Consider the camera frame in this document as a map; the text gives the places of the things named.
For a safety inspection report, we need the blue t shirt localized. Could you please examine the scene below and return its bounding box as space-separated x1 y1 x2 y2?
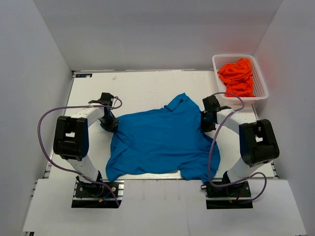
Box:
105 93 221 183

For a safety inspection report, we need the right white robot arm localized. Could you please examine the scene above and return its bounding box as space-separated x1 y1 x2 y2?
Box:
200 92 280 196

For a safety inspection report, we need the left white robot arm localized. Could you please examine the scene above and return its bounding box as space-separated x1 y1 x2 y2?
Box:
53 92 119 196

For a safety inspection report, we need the orange t shirt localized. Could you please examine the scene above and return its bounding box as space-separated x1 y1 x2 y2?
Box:
217 58 255 97

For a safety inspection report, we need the white plastic basket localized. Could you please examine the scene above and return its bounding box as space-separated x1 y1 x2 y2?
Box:
212 54 268 103

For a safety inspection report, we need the blue table label sticker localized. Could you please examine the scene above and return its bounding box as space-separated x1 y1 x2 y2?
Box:
75 73 93 78

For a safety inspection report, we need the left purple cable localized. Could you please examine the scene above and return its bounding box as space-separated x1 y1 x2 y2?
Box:
37 96 123 207

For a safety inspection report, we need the purple cable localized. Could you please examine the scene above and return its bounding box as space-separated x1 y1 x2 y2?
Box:
37 96 123 207
208 92 268 204

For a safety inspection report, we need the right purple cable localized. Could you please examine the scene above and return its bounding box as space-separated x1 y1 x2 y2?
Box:
208 92 268 204

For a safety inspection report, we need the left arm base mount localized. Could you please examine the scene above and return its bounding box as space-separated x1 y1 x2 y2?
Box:
71 177 124 209

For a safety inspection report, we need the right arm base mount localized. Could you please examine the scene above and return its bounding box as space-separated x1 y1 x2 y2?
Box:
200 181 253 209

